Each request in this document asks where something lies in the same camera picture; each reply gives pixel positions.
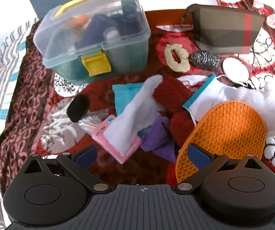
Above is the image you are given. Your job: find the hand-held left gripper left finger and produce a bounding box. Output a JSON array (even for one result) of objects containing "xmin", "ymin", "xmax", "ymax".
[{"xmin": 24, "ymin": 145, "xmax": 110, "ymax": 194}]

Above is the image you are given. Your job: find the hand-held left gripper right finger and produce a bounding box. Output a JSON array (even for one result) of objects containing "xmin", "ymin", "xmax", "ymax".
[{"xmin": 174, "ymin": 143, "xmax": 266, "ymax": 194}]

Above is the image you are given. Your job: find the pink tissue packet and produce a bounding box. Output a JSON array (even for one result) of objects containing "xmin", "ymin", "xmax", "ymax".
[{"xmin": 91, "ymin": 114, "xmax": 141, "ymax": 164}]

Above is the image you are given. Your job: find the purple cloth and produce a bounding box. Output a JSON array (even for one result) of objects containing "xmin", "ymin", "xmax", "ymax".
[{"xmin": 140, "ymin": 115, "xmax": 177, "ymax": 162}]

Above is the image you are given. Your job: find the white fluffy cloth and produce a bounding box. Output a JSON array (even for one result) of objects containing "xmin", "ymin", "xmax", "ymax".
[{"xmin": 104, "ymin": 75, "xmax": 164, "ymax": 156}]

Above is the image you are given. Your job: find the dark red knitted piece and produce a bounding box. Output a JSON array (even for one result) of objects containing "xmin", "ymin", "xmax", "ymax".
[
  {"xmin": 152, "ymin": 78, "xmax": 193, "ymax": 114},
  {"xmin": 170, "ymin": 112, "xmax": 195, "ymax": 149}
]

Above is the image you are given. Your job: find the cotton swab packet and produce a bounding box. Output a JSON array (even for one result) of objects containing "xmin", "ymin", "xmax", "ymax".
[{"xmin": 78, "ymin": 111, "xmax": 109, "ymax": 133}]

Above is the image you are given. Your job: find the orange honeycomb silicone mat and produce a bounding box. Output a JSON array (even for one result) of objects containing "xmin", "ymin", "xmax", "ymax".
[{"xmin": 175, "ymin": 101, "xmax": 267, "ymax": 184}]

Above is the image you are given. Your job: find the black sponge puff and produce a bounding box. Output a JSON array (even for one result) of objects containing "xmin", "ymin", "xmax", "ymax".
[{"xmin": 67, "ymin": 94, "xmax": 90, "ymax": 122}]

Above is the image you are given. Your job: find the white and blue face mask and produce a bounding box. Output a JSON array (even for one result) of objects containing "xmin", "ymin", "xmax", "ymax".
[{"xmin": 182, "ymin": 74, "xmax": 250, "ymax": 126}]

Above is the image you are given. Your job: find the white plush wad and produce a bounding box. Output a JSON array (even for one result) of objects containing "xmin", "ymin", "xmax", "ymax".
[{"xmin": 220, "ymin": 81, "xmax": 275, "ymax": 138}]

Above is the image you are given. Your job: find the red and brown printed blanket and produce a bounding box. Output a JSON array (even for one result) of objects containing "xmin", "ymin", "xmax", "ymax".
[{"xmin": 0, "ymin": 0, "xmax": 275, "ymax": 194}]

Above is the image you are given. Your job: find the cream scrunchie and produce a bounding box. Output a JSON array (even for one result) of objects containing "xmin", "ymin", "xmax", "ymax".
[{"xmin": 164, "ymin": 44, "xmax": 190, "ymax": 72}]

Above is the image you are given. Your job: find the white round pad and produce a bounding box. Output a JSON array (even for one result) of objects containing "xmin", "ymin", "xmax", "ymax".
[{"xmin": 222, "ymin": 58, "xmax": 250, "ymax": 83}]

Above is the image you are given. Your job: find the steel wool scrubber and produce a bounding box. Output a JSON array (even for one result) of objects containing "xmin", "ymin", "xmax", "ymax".
[{"xmin": 190, "ymin": 50, "xmax": 220, "ymax": 71}]

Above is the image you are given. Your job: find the striped bed sheet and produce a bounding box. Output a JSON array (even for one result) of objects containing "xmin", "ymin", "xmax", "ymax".
[{"xmin": 0, "ymin": 18, "xmax": 40, "ymax": 190}]

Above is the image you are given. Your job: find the plaid zipper pouch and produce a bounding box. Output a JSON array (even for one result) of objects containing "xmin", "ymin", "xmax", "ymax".
[{"xmin": 181, "ymin": 3, "xmax": 265, "ymax": 54}]

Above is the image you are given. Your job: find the clear plastic box yellow handle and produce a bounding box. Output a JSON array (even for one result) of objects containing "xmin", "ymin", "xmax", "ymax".
[{"xmin": 33, "ymin": 0, "xmax": 151, "ymax": 85}]

